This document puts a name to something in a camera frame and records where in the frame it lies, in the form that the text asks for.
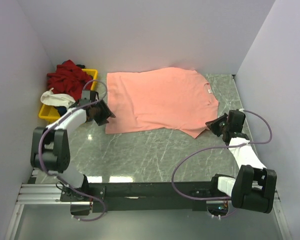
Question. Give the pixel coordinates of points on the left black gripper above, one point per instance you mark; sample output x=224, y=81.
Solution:
x=106, y=113

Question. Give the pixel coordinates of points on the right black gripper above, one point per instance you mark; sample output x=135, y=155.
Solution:
x=212, y=125

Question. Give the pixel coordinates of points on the pink t shirt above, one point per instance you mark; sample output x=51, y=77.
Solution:
x=171, y=98

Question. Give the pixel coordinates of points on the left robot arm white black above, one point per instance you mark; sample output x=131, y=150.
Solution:
x=50, y=150

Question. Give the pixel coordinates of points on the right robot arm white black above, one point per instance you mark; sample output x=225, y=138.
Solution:
x=254, y=186

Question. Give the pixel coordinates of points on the blue t shirt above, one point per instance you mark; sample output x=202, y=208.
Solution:
x=61, y=110

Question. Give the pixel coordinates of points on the red t shirt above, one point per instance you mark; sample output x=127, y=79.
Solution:
x=70, y=78

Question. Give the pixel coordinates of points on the yellow plastic bin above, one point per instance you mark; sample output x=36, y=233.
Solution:
x=49, y=113

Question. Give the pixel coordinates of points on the white t shirt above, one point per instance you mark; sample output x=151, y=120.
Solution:
x=56, y=99

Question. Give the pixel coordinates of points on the black base beam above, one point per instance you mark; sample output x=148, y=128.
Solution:
x=143, y=196

